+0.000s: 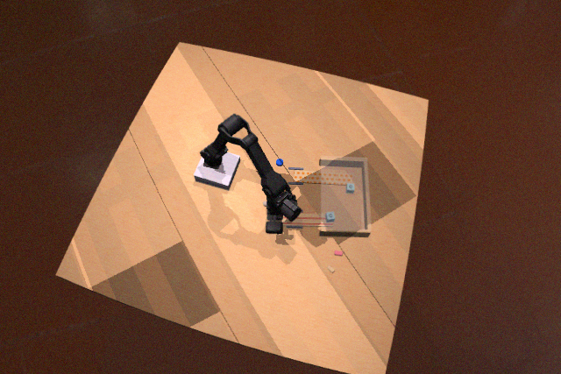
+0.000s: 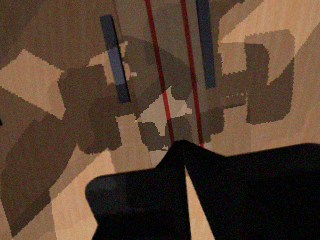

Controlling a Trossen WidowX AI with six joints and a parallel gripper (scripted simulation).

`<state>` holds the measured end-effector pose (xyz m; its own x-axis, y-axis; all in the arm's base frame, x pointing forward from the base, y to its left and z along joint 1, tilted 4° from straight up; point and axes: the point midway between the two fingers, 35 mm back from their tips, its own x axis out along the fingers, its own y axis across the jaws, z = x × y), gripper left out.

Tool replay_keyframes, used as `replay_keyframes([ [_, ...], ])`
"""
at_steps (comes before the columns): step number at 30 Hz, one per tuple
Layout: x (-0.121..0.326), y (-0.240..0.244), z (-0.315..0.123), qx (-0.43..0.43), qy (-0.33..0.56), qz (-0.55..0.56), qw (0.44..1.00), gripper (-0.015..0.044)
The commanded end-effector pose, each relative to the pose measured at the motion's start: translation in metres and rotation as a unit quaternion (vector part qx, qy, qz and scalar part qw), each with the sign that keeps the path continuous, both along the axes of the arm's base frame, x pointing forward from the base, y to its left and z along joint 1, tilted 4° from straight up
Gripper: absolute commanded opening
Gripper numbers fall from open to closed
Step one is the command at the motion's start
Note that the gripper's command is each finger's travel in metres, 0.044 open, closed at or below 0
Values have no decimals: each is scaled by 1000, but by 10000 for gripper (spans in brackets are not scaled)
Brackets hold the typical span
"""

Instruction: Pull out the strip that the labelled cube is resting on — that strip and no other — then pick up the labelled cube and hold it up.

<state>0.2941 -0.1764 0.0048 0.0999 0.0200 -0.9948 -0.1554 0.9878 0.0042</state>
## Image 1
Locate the tan strip with orange polka dots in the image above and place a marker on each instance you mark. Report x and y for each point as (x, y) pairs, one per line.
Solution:
(311, 177)

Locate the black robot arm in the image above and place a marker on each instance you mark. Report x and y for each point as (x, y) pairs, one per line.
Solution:
(272, 182)

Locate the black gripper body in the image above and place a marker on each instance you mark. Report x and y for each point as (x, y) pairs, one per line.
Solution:
(273, 227)

